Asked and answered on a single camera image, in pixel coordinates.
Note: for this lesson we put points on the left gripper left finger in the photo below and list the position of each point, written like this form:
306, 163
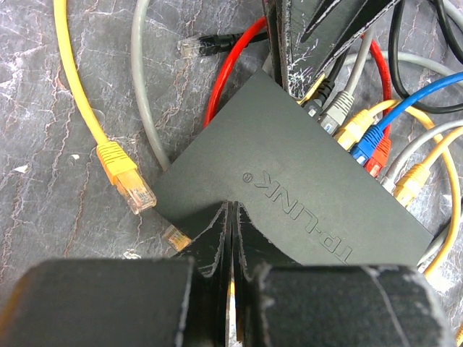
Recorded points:
176, 301

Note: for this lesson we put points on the black network switch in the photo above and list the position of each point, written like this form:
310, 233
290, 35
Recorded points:
297, 185

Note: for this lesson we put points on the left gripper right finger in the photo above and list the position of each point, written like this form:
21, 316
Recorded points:
280, 302

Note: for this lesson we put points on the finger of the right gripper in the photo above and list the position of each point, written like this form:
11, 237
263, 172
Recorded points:
295, 50
328, 26

